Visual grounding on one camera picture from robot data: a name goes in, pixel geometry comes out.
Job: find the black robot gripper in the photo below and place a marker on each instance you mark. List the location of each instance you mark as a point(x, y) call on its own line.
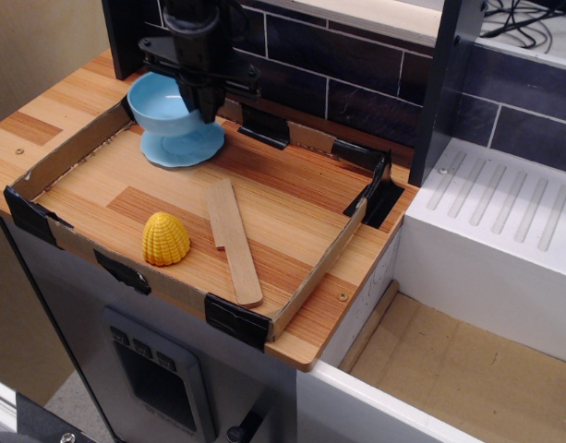
point(205, 65)

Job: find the white toy sink unit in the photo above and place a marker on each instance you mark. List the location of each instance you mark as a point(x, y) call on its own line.
point(460, 333)

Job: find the light blue bowl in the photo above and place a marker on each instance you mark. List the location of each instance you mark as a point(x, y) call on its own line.
point(158, 107)

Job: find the wooden spatula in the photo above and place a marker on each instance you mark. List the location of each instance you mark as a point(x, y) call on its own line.
point(230, 237)

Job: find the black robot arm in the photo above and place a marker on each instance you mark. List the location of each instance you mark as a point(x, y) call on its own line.
point(198, 15)

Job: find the toy oven front panel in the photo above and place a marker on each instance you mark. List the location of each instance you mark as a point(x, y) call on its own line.
point(163, 375)

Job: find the light blue plate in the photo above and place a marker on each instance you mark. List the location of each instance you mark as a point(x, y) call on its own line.
point(183, 151)

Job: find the cardboard tray border with tape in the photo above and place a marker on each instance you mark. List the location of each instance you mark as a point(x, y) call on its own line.
point(87, 192)

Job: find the dark grey vertical post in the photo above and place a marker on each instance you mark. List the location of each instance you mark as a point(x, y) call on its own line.
point(460, 25)

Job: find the yellow toy corn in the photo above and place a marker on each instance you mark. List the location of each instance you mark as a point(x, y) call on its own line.
point(165, 240)

